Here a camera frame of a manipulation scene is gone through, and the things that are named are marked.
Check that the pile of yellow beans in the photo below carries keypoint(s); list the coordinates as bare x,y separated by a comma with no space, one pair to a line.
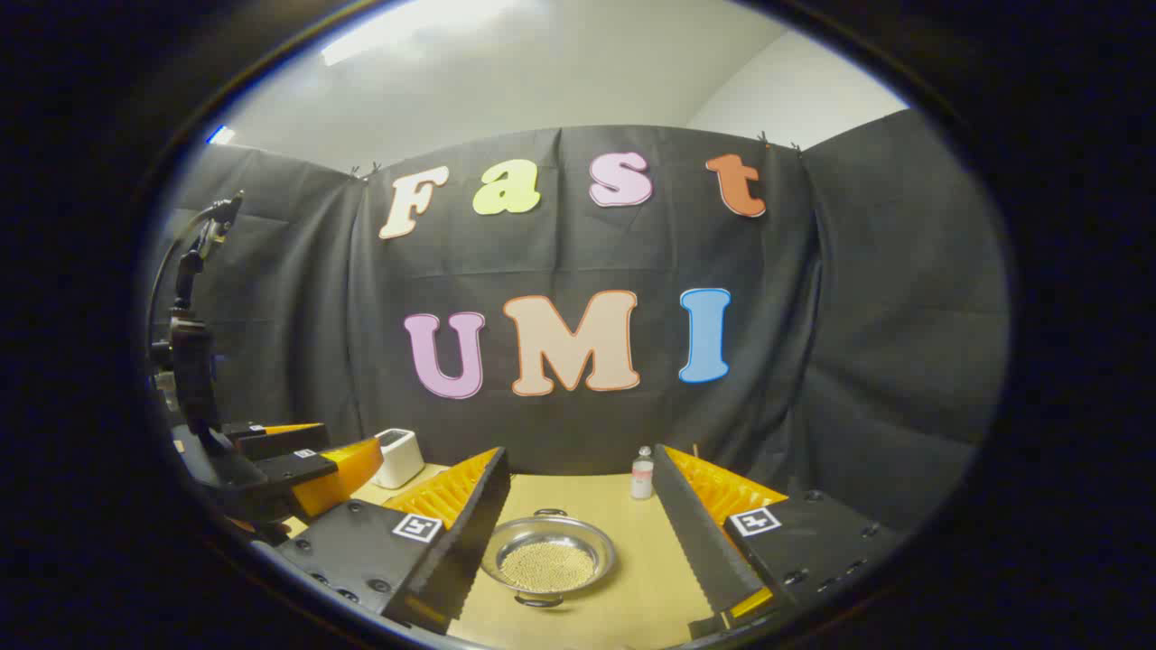
546,567

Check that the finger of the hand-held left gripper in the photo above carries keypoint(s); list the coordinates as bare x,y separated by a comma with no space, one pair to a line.
280,442
307,469

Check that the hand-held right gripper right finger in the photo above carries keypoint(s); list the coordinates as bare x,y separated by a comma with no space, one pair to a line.
695,533

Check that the clear bottle with pink label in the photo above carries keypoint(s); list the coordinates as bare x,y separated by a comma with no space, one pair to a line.
642,478

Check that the stainless steel pot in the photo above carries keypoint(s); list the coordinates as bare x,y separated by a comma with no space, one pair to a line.
506,551

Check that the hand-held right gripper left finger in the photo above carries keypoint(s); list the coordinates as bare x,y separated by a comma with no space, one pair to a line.
470,533

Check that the white toaster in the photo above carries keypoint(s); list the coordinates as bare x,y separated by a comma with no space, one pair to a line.
397,460

